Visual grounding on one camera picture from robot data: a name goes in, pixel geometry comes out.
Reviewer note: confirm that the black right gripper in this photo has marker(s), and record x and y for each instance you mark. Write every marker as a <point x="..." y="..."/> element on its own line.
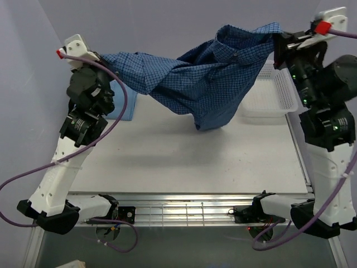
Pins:
<point x="282" y="54"/>

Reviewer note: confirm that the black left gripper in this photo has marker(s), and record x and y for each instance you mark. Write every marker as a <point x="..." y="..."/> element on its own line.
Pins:
<point x="97" y="66"/>

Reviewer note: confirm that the blue checked long sleeve shirt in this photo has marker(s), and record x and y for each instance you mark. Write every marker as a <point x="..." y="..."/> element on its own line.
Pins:
<point x="209" y="81"/>

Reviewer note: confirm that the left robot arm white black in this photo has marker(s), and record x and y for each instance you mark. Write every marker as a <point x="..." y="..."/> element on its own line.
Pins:
<point x="91" y="99"/>

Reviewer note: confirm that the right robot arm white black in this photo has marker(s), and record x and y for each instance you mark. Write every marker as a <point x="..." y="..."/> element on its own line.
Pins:
<point x="329" y="130"/>

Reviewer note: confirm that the folded light blue shirt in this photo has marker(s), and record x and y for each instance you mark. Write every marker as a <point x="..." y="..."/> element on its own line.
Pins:
<point x="119" y="102"/>

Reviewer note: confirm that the white plastic perforated basket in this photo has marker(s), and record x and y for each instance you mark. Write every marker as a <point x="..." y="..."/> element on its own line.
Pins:
<point x="272" y="95"/>

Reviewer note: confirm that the wooden block at bottom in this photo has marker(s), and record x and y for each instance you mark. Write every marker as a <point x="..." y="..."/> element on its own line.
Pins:
<point x="74" y="264"/>

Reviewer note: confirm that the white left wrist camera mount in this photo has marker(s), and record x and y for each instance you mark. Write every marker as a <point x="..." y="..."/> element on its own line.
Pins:
<point x="77" y="47"/>

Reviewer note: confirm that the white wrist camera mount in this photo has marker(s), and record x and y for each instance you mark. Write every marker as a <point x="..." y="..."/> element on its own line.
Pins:
<point x="324" y="21"/>
<point x="77" y="47"/>

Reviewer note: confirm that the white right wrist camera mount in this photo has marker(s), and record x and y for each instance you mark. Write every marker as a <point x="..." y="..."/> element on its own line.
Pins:
<point x="324" y="21"/>

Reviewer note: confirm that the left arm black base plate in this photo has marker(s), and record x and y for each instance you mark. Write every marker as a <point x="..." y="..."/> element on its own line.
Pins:
<point x="121" y="213"/>

